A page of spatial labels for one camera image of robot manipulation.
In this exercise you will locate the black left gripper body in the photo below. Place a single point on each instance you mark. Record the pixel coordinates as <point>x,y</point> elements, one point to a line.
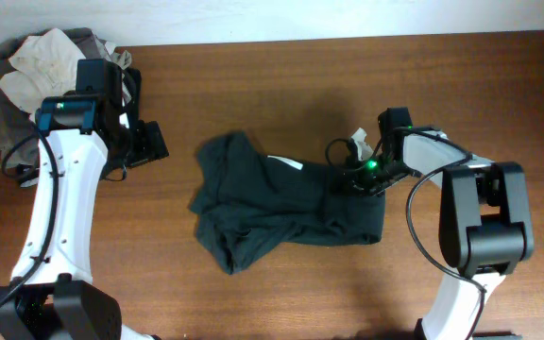
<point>148,145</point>

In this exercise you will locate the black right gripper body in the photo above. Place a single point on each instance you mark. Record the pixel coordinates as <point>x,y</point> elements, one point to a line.
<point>366,181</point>

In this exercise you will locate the dark green t-shirt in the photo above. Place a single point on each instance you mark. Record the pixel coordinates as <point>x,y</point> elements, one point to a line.
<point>249,203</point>

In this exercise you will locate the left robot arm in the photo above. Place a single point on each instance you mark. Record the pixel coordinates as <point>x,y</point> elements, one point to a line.
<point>51,294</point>

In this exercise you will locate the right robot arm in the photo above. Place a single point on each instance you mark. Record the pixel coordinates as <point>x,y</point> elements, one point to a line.
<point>485,226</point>

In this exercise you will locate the beige folded garment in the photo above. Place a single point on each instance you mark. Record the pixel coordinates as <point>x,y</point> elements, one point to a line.
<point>116,56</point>

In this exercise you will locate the white folded garment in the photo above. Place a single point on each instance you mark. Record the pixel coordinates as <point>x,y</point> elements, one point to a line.
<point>44,66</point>

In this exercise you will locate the dark grey folded garment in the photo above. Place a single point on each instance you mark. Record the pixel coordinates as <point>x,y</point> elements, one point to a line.
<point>35,67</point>

